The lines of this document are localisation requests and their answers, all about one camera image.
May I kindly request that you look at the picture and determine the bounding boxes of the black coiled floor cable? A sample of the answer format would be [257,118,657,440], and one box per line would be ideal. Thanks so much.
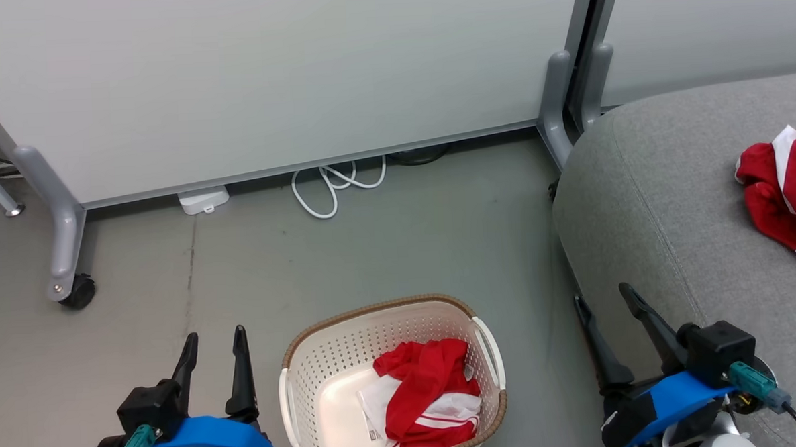
[388,143,452,168]

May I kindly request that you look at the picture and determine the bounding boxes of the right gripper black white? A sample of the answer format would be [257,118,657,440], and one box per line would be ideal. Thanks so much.
[573,276,759,447]

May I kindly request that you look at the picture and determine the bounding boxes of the short grey partition leg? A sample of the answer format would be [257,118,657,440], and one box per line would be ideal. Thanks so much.
[577,42,618,133]
[534,50,579,173]

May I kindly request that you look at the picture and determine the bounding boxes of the white power adapter box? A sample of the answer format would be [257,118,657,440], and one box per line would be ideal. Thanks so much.
[177,185,232,217]

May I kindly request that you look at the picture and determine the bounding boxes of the white looped cable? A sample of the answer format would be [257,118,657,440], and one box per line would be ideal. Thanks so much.
[290,155,391,222]

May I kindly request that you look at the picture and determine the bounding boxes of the wide white partition panel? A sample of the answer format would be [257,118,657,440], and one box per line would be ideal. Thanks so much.
[0,0,609,215]

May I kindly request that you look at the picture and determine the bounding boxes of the narrow white partition panel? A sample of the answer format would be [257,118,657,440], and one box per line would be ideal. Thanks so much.
[573,0,796,132]

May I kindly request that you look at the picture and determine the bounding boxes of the beige plastic laundry basket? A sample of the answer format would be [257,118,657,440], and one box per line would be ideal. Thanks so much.
[275,290,511,447]

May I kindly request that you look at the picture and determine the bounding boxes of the long grey partition leg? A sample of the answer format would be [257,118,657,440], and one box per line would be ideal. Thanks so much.
[12,143,93,305]

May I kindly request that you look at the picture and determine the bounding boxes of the red garment white collar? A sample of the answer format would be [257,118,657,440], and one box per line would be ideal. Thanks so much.
[732,124,796,285]

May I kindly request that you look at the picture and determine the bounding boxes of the red garment white stripes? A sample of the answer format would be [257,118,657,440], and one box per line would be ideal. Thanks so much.
[356,337,485,447]

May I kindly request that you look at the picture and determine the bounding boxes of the black caster wheel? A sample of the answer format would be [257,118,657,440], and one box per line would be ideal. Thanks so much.
[58,273,98,311]

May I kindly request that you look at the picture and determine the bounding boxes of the grey fabric sofa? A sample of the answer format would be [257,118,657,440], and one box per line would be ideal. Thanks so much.
[546,72,796,447]

